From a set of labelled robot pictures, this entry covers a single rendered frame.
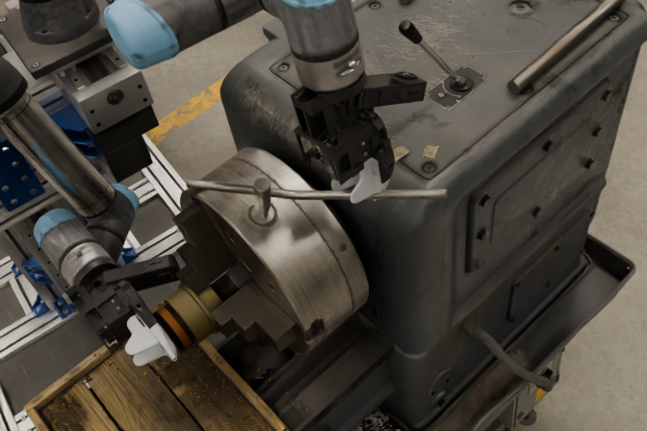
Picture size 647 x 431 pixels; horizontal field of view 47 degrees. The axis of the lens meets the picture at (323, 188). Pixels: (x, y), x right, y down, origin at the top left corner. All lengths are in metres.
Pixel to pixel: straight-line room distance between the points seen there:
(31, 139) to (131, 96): 0.31
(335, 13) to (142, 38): 0.20
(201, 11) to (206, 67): 2.44
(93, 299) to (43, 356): 1.14
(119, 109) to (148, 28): 0.75
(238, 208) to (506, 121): 0.40
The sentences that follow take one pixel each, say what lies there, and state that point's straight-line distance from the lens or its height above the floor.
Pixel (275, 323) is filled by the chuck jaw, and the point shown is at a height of 1.10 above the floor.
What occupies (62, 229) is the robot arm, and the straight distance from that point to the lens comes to 1.28.
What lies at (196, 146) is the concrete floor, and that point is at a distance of 2.91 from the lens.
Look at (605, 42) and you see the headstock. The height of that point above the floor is 1.25.
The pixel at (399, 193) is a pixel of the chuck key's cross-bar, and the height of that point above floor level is 1.30.
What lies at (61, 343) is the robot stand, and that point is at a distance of 2.30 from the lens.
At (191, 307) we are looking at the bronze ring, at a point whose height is 1.12.
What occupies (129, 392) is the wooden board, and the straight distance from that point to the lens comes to 1.35.
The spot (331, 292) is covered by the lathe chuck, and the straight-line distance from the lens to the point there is 1.07.
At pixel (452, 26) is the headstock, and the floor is 1.26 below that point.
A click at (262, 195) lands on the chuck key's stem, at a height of 1.30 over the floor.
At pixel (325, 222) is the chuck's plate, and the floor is 1.20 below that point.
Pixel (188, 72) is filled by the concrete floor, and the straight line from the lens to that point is 3.24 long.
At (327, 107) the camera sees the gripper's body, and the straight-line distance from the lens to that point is 0.82.
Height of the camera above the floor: 2.03
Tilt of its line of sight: 50 degrees down
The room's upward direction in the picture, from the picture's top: 10 degrees counter-clockwise
